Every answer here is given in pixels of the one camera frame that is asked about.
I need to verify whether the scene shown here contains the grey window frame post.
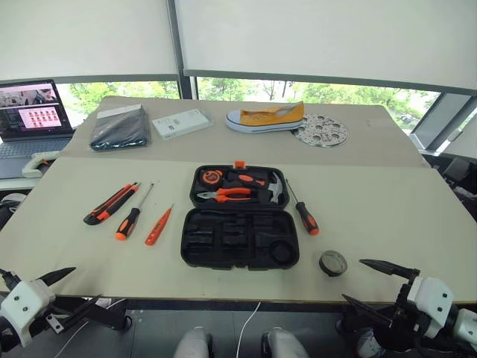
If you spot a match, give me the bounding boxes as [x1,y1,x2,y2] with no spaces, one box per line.
[165,0,199,101]

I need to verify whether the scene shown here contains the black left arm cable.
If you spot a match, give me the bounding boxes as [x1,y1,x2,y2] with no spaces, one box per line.
[0,268,22,292]

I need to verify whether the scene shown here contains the white handheld device with handle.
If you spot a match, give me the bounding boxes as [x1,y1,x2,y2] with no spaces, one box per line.
[21,150,63,178]

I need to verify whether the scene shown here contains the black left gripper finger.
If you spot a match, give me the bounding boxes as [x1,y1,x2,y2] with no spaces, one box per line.
[36,266,78,289]
[55,295,103,331]

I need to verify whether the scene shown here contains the open grey laptop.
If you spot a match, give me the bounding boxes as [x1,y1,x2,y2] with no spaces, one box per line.
[0,79,75,180]

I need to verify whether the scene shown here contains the orange black utility knife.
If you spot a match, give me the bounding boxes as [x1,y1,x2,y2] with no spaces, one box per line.
[83,182,141,227]

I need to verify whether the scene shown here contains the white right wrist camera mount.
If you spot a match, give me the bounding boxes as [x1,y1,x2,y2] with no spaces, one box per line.
[405,276,456,339]

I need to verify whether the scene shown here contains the black tool case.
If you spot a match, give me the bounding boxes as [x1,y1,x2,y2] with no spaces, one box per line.
[180,160,301,271]

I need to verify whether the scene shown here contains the white roller blind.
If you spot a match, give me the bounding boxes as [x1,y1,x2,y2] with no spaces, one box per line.
[174,0,477,93]
[0,0,181,82]

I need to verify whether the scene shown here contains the orange handled pliers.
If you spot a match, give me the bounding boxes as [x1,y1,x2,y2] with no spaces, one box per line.
[195,186,253,204]

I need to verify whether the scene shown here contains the grey rounded shape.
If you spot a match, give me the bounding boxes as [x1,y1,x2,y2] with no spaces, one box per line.
[172,327,214,358]
[262,327,311,358]

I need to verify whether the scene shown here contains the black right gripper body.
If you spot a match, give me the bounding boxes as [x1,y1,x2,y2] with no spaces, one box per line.
[391,277,430,339]

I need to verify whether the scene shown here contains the dark folded cloth in wrap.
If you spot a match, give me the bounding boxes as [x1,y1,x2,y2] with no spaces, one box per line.
[89,104,152,152]

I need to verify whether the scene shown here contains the round perforated metal disc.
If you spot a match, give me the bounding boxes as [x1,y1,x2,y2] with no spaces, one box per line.
[291,113,352,148]

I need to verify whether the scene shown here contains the grey slanted window pillar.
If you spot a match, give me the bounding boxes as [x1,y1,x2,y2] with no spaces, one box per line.
[409,92,477,156]

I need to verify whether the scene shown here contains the black table leg bracket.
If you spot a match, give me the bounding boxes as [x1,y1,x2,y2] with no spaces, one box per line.
[87,298,133,332]
[335,311,377,336]

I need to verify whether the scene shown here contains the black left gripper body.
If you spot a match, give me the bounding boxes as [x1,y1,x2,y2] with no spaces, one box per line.
[35,296,72,335]

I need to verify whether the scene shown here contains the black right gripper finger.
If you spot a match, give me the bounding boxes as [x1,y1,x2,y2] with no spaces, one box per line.
[341,294,394,330]
[358,259,421,280]

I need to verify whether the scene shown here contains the orange tester pen screwdriver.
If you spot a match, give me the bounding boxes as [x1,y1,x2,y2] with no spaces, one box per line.
[144,203,175,246]

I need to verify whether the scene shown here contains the orange black tape measure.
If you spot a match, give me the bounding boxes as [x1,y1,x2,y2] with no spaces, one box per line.
[197,168,225,186]

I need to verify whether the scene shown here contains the black office chair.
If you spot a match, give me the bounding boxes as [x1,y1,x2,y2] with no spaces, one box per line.
[424,152,477,222]

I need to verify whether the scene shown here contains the black electrical tape roll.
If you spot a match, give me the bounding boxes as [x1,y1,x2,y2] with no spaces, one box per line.
[318,250,349,278]

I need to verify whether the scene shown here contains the thin white cable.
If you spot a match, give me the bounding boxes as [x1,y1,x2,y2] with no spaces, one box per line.
[236,301,262,358]

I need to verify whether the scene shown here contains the white flat cardboard box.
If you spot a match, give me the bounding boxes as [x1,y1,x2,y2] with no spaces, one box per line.
[151,108,215,141]

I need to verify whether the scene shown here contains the orange black screwdriver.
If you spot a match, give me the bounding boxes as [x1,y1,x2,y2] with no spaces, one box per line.
[114,182,155,241]
[285,178,320,236]

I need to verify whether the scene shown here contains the claw hammer orange black handle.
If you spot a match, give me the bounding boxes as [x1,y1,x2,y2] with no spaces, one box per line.
[225,171,287,204]

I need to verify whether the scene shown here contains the yellow canvas sneaker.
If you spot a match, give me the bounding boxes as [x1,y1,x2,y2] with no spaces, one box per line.
[225,102,306,134]

